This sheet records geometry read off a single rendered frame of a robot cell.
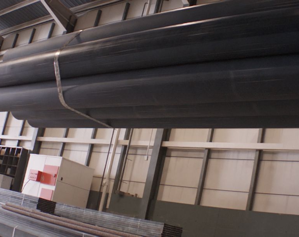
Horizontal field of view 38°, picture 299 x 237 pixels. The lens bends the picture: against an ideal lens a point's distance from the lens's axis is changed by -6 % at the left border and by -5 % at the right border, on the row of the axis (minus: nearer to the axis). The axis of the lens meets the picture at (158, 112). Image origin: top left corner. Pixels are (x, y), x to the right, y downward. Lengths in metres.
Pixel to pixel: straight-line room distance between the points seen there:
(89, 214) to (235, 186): 3.68
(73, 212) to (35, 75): 8.08
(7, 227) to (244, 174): 7.06
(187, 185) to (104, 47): 10.12
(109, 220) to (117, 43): 7.74
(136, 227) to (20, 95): 6.65
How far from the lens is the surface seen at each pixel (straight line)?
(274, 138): 11.05
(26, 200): 10.42
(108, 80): 1.99
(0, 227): 5.60
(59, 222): 7.83
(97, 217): 9.74
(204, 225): 11.25
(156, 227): 8.63
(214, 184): 11.51
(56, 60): 2.24
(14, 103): 2.63
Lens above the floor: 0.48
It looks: 16 degrees up
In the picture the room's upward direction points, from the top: 12 degrees clockwise
